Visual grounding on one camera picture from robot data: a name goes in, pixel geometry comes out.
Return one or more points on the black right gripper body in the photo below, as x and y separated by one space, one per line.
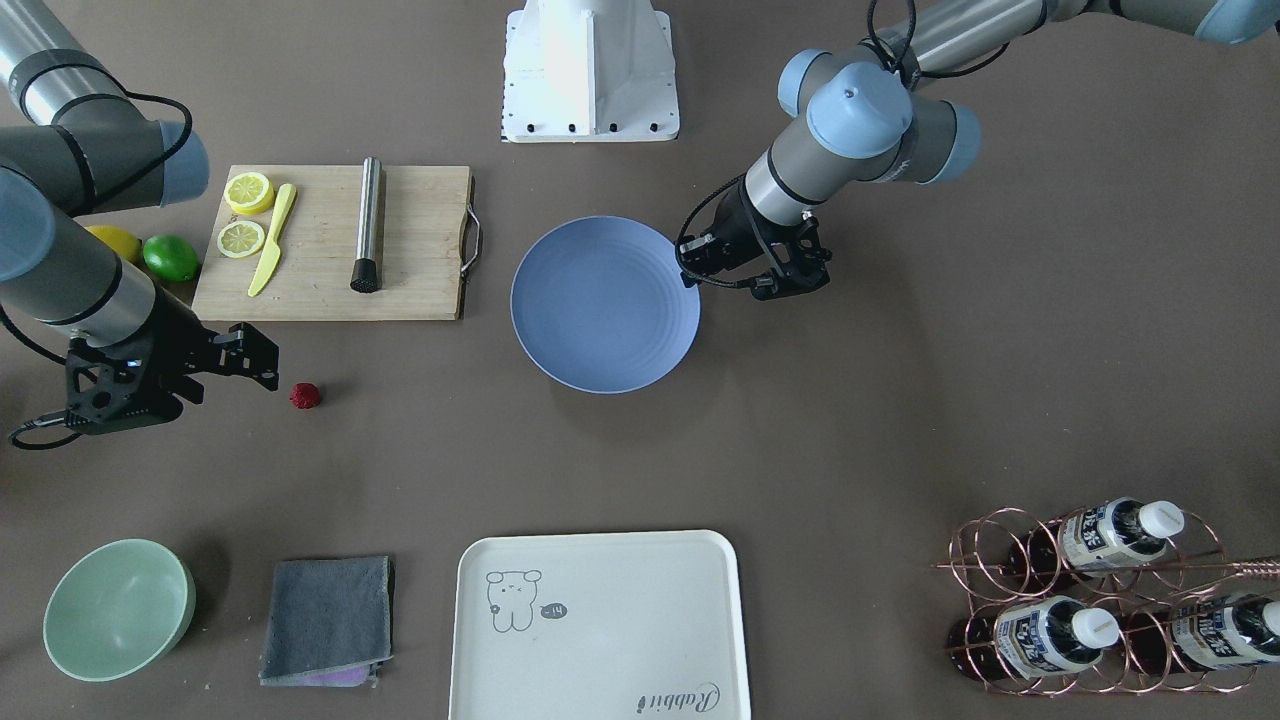
172 338

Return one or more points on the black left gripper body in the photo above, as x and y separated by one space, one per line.
737 231

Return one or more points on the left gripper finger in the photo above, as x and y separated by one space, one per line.
794 279
702 260

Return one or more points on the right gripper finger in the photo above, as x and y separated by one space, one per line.
246 352

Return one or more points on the red strawberry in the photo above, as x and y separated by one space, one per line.
305 395

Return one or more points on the blue round plate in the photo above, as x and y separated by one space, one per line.
599 305

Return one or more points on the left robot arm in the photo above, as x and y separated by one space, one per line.
855 118

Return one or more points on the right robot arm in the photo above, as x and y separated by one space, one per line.
85 148

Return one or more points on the yellow plastic knife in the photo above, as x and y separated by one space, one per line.
271 252

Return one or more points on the lemon half lower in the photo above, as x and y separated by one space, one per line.
240 239

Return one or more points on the lemon half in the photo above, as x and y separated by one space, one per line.
240 239
249 193

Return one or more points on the wooden cutting board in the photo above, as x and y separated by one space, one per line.
424 220

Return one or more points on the green lime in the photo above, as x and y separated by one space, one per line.
170 258

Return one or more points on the yellow lemon upper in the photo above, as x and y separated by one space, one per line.
121 241

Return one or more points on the steel muddler black tip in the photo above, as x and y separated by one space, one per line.
366 275

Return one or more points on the lemon half upper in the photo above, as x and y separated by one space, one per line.
249 193

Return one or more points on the green bowl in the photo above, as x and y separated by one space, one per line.
122 607

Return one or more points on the grey folded cloth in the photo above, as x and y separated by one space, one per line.
329 623

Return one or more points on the cream rabbit tray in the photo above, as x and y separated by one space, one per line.
634 625

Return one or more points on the drink bottle back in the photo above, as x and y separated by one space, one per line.
1120 533
1238 630

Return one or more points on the drink bottle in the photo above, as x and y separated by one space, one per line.
1120 533
1056 636
1238 630

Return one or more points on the drink bottle front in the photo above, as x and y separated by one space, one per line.
1056 636

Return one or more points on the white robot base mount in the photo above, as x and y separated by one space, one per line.
589 71

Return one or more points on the copper wire bottle rack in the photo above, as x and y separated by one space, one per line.
989 558

